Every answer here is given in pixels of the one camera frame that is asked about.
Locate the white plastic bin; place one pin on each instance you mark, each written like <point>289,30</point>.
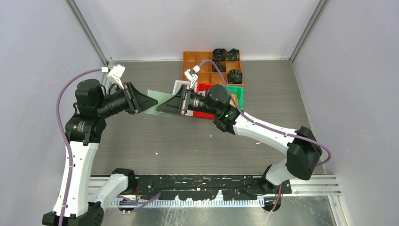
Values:
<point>178,84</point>

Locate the dark rolled item middle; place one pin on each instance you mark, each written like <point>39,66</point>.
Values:
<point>220,65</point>

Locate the orange compartment tray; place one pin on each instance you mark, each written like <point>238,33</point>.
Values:
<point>205,75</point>

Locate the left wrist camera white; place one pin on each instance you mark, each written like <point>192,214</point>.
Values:
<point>112,75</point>

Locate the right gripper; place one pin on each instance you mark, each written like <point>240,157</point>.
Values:
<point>179,103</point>

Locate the green plastic bin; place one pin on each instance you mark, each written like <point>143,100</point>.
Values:
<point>237,93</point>

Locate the black rolled item top-left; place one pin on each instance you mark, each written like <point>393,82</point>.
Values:
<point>219,54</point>

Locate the gold cards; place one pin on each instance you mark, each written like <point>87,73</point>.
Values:
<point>234,100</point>

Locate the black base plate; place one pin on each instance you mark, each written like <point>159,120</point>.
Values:
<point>198,187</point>

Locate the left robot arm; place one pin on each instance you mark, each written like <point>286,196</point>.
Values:
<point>75,206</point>

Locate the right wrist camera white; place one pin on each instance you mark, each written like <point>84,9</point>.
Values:
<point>191,75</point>

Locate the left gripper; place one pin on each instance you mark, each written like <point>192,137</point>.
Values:
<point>136,102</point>

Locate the dark green rolled item top-right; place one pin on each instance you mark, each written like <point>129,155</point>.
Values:
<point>233,55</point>

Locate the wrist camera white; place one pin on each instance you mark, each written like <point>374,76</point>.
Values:
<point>191,75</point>
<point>112,75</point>

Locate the red plastic bin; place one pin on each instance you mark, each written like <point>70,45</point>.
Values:
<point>202,89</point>

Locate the dark green rolled item bottom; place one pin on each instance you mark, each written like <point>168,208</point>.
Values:
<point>234,76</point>

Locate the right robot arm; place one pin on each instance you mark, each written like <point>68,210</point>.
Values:
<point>299,146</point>

